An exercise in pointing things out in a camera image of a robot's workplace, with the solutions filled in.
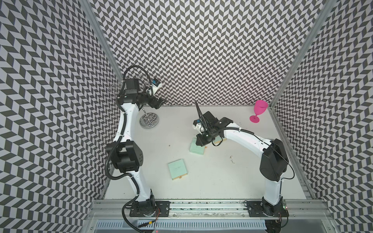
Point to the mint green drawer jewelry box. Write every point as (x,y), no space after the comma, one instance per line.
(195,149)

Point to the aluminium corner post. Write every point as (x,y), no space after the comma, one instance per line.
(93,21)
(316,27)

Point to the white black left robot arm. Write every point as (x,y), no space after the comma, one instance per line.
(125,157)

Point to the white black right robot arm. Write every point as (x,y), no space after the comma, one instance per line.
(274,160)

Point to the pink plastic wine glass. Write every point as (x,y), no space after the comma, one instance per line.
(259,108)

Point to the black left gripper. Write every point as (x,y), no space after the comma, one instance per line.
(153,104)

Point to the aluminium corner post right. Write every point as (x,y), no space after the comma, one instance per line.
(316,27)

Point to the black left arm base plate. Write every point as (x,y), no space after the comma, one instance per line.
(150,209)

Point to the aluminium corner post left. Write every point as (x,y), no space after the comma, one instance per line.
(93,21)

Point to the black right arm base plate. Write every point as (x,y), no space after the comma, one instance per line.
(264,209)

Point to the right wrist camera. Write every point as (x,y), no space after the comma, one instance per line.
(198,125)

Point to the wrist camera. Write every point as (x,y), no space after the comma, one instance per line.
(198,125)
(155,86)

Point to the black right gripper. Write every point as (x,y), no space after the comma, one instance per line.
(202,141)

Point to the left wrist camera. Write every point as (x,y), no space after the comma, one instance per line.
(155,86)

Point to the aluminium front rail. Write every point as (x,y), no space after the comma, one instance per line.
(239,216)

